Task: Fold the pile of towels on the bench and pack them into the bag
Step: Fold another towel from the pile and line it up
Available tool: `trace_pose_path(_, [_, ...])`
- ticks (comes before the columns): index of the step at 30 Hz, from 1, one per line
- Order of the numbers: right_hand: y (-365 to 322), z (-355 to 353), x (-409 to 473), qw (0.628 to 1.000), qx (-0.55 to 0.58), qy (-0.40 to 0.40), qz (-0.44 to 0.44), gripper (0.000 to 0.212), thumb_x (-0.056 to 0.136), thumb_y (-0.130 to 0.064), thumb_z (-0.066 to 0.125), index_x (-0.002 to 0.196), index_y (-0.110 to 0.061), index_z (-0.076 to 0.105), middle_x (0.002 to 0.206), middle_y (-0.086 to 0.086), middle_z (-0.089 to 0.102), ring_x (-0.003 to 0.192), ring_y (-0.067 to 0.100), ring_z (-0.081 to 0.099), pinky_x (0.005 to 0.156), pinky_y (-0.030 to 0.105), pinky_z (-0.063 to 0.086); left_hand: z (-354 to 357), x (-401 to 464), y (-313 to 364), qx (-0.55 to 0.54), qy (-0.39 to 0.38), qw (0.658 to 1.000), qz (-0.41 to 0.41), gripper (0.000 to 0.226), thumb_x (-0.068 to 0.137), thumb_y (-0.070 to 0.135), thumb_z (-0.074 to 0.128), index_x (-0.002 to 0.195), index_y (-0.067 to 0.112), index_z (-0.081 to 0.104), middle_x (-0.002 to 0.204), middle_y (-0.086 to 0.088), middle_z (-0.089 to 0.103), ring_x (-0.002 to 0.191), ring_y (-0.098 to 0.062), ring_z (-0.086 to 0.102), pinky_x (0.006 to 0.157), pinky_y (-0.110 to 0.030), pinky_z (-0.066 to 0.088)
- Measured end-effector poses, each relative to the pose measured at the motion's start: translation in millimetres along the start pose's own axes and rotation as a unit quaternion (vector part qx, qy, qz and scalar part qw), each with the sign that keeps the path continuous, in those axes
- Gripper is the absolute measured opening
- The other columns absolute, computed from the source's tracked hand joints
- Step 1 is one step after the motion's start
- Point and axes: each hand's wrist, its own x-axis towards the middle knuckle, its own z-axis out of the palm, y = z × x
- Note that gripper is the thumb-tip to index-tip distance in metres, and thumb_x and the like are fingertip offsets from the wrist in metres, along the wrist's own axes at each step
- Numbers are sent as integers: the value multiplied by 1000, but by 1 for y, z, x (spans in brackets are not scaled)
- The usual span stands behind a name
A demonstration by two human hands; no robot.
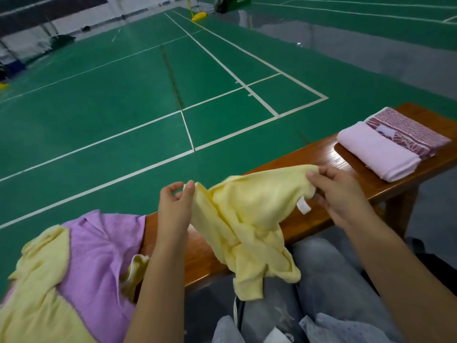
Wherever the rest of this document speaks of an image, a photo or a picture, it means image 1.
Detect person's right hand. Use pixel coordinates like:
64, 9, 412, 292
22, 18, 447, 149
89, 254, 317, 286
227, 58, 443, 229
306, 165, 374, 230

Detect person's left hand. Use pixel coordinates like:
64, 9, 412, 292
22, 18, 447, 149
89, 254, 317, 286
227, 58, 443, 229
157, 181, 196, 244

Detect pale yellow towel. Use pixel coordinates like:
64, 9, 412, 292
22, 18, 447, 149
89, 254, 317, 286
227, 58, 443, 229
0, 225, 98, 343
190, 165, 320, 302

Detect red patterned towel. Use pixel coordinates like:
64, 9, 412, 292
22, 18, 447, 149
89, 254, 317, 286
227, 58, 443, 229
365, 107, 452, 160

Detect person's left forearm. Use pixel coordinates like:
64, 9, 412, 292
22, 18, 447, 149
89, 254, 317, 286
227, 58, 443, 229
125, 235, 189, 343

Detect black sports bag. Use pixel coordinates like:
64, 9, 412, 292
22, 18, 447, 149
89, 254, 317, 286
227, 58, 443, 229
214, 0, 251, 14

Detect purple towel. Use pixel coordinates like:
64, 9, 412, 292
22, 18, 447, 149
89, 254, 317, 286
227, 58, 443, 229
59, 211, 147, 343

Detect person's grey trousers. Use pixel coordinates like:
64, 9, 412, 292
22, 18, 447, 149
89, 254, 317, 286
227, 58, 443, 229
236, 235, 402, 343

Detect person's right forearm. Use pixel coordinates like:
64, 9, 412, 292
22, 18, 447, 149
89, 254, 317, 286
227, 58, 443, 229
350, 219, 457, 343

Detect brown wooden bench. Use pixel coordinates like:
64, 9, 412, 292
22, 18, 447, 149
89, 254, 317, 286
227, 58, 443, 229
139, 103, 457, 293

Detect light pink towel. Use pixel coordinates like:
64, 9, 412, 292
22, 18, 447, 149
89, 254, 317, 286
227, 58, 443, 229
336, 122, 422, 183

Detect yellow white striped cloth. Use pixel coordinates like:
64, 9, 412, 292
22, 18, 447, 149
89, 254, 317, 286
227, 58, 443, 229
120, 253, 151, 302

